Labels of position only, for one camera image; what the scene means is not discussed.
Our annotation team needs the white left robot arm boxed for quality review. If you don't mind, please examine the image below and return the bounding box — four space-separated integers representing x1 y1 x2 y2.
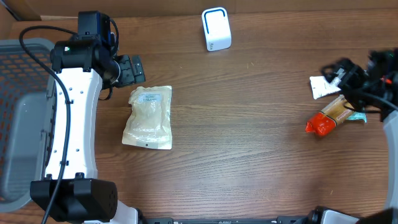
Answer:
30 11 146 224

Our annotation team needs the teal wet wipes pack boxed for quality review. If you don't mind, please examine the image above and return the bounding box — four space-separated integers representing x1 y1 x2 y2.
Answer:
346 112 367 123

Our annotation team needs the white bamboo print tube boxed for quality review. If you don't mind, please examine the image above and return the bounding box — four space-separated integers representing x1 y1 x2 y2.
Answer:
310 76 341 100

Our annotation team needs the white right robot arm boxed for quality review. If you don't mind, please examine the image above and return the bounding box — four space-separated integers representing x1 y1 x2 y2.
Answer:
307 49 397 223

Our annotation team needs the beige vacuum food pouch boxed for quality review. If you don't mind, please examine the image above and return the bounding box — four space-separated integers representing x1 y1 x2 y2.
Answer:
122 86 172 150

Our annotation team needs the white barcode scanner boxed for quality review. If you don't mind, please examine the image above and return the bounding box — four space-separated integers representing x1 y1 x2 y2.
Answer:
201 7 232 52

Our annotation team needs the grey plastic shopping basket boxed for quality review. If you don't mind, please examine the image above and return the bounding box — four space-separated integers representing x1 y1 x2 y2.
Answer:
1 40 56 213

